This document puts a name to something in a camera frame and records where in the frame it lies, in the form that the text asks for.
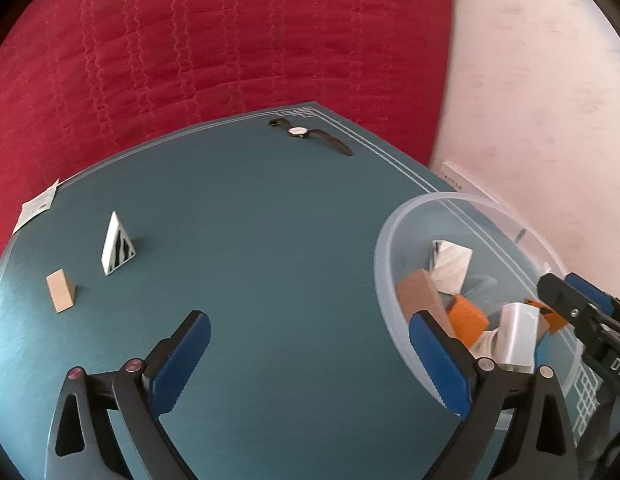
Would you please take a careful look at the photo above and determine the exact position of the black wristwatch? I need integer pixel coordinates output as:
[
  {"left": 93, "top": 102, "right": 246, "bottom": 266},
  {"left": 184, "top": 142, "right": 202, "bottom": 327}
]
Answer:
[{"left": 268, "top": 117, "right": 354, "bottom": 157}]

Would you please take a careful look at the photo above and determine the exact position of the red quilted blanket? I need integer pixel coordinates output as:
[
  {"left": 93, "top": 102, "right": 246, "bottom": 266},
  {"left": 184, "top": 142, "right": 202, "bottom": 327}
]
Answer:
[{"left": 0, "top": 0, "right": 457, "bottom": 281}]

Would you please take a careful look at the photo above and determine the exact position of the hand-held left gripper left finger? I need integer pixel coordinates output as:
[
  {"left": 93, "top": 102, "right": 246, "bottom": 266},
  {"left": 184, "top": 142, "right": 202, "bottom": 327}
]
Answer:
[{"left": 44, "top": 310, "right": 212, "bottom": 480}]

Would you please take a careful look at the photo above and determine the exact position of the orange tiger-striped wedge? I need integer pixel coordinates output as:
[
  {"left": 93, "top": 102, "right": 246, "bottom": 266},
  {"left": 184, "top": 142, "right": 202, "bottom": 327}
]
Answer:
[
  {"left": 447, "top": 295, "right": 491, "bottom": 350},
  {"left": 524, "top": 299, "right": 567, "bottom": 336}
]

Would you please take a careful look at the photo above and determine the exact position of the white paper leaflet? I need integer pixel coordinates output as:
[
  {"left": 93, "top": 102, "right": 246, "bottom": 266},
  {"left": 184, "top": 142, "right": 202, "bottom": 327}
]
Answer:
[{"left": 12, "top": 178, "right": 60, "bottom": 235}]

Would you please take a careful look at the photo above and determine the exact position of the plain wooden wedge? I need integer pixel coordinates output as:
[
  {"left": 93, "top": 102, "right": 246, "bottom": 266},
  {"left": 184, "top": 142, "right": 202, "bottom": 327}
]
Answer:
[{"left": 46, "top": 269, "right": 77, "bottom": 314}]

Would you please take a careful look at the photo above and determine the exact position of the clear plastic bowl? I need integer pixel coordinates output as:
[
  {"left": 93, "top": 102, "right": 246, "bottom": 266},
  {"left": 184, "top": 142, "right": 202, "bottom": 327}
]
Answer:
[{"left": 373, "top": 192, "right": 591, "bottom": 407}]

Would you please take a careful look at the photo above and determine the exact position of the pale wooden block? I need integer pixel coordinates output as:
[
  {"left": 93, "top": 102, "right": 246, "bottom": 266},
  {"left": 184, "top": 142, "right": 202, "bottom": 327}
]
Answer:
[{"left": 430, "top": 240, "right": 474, "bottom": 296}]

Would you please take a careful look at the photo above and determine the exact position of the dark brown wooden block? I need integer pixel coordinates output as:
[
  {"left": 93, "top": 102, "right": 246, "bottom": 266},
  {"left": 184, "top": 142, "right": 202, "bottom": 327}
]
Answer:
[{"left": 396, "top": 269, "right": 457, "bottom": 338}]

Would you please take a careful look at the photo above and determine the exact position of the white charger plug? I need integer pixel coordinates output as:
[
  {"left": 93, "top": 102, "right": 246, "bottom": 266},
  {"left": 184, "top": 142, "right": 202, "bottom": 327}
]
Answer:
[{"left": 495, "top": 302, "right": 541, "bottom": 367}]

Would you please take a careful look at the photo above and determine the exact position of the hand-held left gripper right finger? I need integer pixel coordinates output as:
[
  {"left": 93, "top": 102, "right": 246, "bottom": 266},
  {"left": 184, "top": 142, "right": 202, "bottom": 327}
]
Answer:
[{"left": 408, "top": 310, "right": 583, "bottom": 480}]

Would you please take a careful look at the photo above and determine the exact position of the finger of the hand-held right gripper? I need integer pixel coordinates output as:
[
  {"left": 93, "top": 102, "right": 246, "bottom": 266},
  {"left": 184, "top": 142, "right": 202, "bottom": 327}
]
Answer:
[
  {"left": 536, "top": 274, "right": 598, "bottom": 330},
  {"left": 564, "top": 272, "right": 620, "bottom": 320}
]

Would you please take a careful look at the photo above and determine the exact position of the white zebra-striped wedge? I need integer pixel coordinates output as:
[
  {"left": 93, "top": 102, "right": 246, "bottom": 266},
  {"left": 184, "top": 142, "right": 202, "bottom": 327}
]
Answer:
[{"left": 100, "top": 211, "right": 138, "bottom": 277}]

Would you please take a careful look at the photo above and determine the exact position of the teal table mat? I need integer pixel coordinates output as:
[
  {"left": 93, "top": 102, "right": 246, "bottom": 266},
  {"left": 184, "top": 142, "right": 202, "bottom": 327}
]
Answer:
[{"left": 0, "top": 101, "right": 603, "bottom": 480}]

